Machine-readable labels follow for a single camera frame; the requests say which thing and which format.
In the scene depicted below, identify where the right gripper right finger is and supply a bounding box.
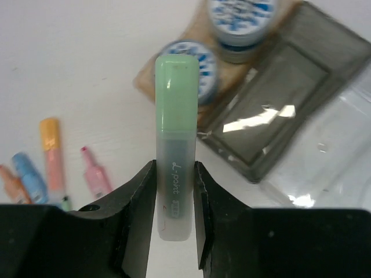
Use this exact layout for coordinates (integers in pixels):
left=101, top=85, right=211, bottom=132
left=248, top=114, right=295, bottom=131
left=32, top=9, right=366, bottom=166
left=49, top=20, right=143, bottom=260
left=194, top=162, right=255, bottom=277

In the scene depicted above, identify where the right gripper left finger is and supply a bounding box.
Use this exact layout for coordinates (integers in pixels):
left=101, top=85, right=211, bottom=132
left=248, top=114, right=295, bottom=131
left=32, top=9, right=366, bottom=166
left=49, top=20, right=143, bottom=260
left=70, top=160, right=157, bottom=277

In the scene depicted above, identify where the orange cap pink highlighter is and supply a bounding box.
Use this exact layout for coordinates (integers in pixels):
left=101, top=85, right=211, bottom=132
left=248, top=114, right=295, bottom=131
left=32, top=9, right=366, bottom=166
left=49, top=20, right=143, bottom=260
left=39, top=118, right=67, bottom=206

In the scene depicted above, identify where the blue washi tape roll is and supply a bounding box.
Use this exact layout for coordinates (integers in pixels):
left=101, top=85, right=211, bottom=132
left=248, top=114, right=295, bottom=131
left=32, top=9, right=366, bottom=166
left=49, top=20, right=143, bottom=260
left=206, top=0, right=280, bottom=47
left=158, top=39, right=219, bottom=106

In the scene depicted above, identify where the green cap highlighter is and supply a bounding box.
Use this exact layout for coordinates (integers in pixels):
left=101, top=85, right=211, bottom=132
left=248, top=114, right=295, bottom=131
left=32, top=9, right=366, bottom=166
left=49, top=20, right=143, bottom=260
left=154, top=54, right=200, bottom=242

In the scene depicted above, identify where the pink correction tape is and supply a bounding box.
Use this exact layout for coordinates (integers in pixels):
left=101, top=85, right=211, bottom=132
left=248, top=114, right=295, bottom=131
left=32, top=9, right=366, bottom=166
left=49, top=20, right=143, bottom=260
left=81, top=146, right=112, bottom=199

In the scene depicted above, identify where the green correction tape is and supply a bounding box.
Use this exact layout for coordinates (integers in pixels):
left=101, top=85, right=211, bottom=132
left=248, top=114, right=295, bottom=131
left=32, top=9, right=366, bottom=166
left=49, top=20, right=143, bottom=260
left=61, top=196, right=71, bottom=211

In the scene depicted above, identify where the upper blue correction tape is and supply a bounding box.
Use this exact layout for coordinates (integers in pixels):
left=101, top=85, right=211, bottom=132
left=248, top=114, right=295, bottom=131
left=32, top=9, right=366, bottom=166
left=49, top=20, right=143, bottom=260
left=12, top=152, right=49, bottom=204

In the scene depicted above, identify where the orange correction tape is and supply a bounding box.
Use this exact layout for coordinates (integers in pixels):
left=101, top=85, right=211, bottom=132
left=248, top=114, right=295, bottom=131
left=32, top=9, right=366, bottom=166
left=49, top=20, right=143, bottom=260
left=1, top=165, right=32, bottom=204

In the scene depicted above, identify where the amber transparent tray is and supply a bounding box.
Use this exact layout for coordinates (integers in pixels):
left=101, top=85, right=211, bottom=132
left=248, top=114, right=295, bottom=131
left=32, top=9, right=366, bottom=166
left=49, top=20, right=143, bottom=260
left=134, top=1, right=301, bottom=114

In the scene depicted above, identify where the grey transparent tray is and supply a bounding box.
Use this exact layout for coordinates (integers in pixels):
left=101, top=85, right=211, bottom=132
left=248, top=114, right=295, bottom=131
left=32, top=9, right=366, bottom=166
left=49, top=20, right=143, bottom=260
left=198, top=1, right=370, bottom=183

